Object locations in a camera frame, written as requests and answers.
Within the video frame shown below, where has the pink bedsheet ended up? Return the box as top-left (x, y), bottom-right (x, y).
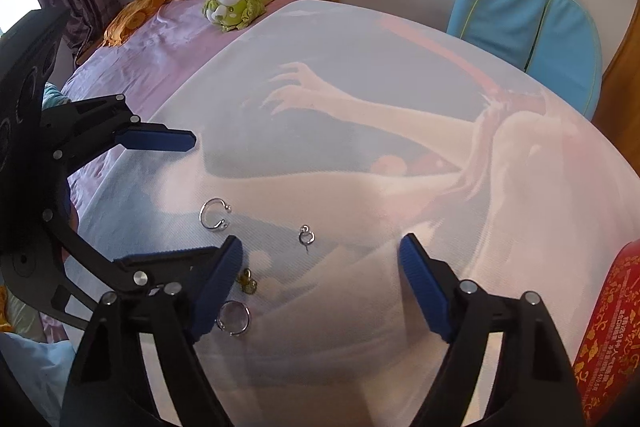
top-left (39, 0), bottom-right (321, 343)

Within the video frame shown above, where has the wooden door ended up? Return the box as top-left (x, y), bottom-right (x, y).
top-left (592, 32), bottom-right (640, 148)

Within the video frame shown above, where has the teal cloth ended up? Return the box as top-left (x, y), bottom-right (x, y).
top-left (42, 82), bottom-right (72, 110)

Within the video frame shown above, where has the person's light clothing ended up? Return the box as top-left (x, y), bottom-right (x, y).
top-left (0, 332), bottom-right (76, 427)

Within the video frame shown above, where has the open silver ring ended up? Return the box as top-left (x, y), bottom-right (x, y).
top-left (199, 198), bottom-right (232, 231)

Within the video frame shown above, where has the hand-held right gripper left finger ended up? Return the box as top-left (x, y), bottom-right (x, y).
top-left (60, 234), bottom-right (244, 427)

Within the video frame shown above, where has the orange cloth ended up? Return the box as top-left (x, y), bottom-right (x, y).
top-left (102, 0), bottom-right (171, 48)

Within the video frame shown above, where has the round red gold-lined tin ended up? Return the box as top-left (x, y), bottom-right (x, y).
top-left (571, 239), bottom-right (640, 427)

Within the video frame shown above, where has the printed white table cover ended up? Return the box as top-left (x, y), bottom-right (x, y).
top-left (75, 0), bottom-right (640, 427)

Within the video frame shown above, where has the small gold stud earring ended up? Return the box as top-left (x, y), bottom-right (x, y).
top-left (236, 268), bottom-right (258, 294)

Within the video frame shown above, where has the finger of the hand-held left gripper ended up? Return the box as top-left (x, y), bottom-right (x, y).
top-left (42, 209), bottom-right (221, 295)
top-left (42, 94), bottom-right (197, 178)

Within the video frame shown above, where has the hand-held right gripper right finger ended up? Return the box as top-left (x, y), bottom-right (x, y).
top-left (398, 233), bottom-right (586, 427)

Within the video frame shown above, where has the thin silver ring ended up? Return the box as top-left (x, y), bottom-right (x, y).
top-left (216, 300), bottom-right (252, 337)

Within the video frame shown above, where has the blue split-back chair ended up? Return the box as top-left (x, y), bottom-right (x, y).
top-left (446, 0), bottom-right (603, 120)

